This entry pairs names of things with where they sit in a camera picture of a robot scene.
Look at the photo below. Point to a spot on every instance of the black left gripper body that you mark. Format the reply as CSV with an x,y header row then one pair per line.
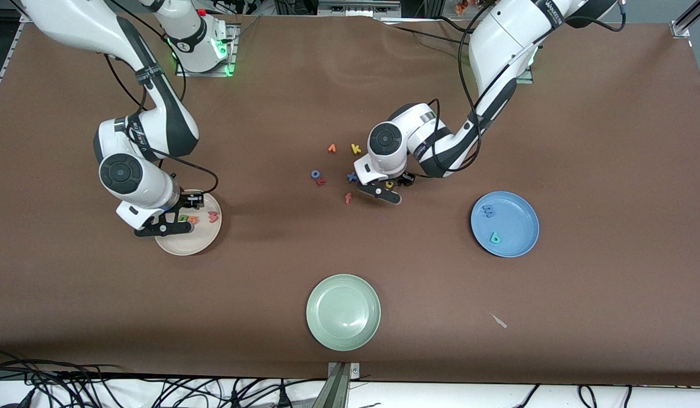
x,y
405,180

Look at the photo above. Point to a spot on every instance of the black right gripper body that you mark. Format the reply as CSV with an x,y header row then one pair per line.
x,y
186,202

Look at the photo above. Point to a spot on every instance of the pink letter w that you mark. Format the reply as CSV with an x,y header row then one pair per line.
x,y
213,217

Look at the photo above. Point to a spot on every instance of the blue letter m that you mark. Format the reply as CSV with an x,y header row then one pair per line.
x,y
488,212

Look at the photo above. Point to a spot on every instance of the teal letter b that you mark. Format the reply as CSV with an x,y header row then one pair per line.
x,y
495,238

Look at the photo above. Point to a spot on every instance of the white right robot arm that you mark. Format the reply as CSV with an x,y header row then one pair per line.
x,y
120,173

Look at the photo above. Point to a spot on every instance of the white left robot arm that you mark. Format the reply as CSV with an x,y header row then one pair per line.
x,y
385,141

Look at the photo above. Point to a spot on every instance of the beige brown plate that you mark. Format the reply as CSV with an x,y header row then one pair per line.
x,y
199,238

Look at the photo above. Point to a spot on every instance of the brown table cover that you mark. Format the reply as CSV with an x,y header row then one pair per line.
x,y
350,249

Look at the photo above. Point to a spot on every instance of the blue plate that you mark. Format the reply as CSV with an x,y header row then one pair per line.
x,y
511,226

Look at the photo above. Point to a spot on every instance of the pale green plate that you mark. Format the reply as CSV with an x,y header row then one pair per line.
x,y
343,312

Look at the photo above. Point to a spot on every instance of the small white paper scrap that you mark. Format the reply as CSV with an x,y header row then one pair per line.
x,y
500,321

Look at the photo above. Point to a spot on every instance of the grey background equipment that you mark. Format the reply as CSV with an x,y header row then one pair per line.
x,y
355,8

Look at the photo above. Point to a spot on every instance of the orange background object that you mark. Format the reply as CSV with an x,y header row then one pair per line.
x,y
466,4

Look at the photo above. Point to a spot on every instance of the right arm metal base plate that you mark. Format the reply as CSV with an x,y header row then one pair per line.
x,y
208,73

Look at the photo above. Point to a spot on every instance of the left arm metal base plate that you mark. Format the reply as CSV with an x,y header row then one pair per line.
x,y
525,76

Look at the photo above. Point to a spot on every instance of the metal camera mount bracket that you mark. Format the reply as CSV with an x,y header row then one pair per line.
x,y
341,385

